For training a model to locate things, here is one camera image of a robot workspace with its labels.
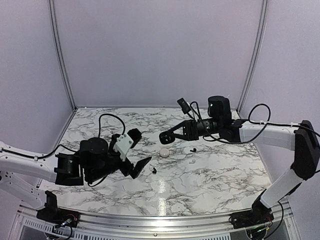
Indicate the right aluminium corner post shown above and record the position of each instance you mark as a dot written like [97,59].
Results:
[255,54]

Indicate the aluminium front rail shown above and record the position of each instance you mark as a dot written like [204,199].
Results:
[102,226]

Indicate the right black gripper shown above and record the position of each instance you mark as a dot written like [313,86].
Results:
[190,129]

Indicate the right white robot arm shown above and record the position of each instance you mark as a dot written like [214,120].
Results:
[221,127]

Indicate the left aluminium corner post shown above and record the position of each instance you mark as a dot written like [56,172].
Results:
[59,53]

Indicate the aluminium corner post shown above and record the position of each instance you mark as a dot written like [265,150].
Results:
[255,54]
[59,53]

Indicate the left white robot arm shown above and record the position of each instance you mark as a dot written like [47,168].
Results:
[94,161]

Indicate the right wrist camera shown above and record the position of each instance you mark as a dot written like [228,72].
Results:
[185,107]

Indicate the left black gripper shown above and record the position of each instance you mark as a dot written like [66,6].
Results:
[128,169]

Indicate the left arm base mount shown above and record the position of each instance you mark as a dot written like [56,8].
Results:
[56,215]

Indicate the black earbud charging case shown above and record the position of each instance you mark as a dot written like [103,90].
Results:
[166,138]

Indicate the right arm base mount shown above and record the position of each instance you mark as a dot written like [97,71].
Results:
[258,214]

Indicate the white round charging case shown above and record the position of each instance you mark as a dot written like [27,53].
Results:
[164,152]

